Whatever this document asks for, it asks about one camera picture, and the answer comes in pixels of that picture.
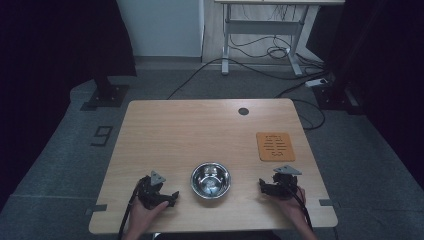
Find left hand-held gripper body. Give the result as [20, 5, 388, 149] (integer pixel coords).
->
[135, 170, 169, 211]

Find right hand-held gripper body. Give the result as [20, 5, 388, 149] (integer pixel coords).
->
[272, 164, 303, 201]

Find person's left hand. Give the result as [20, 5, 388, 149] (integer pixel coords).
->
[127, 200, 170, 235]

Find orange slotted mat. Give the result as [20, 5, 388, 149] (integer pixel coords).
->
[255, 131, 297, 163]

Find steel bowl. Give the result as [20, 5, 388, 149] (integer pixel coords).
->
[190, 162, 232, 201]

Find black tape floor marking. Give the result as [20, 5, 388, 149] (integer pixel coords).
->
[90, 125, 114, 147]

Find black stand base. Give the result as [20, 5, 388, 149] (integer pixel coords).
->
[312, 83, 365, 116]
[79, 76, 131, 112]

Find black curtain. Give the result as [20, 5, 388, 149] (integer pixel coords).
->
[305, 0, 424, 191]
[0, 0, 138, 214]

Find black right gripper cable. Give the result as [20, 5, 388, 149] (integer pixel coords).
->
[288, 184, 315, 232]

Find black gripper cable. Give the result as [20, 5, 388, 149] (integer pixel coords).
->
[288, 184, 315, 232]
[117, 178, 148, 240]

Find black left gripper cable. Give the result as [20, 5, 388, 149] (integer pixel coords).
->
[117, 178, 148, 240]

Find looped black floor cable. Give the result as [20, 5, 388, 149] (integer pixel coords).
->
[274, 78, 327, 131]

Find long black floor cable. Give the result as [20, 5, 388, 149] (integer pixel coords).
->
[166, 57, 331, 101]

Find coiled black cables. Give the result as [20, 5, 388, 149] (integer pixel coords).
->
[229, 33, 326, 69]

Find white desk frame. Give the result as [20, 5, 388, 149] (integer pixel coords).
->
[214, 0, 346, 77]

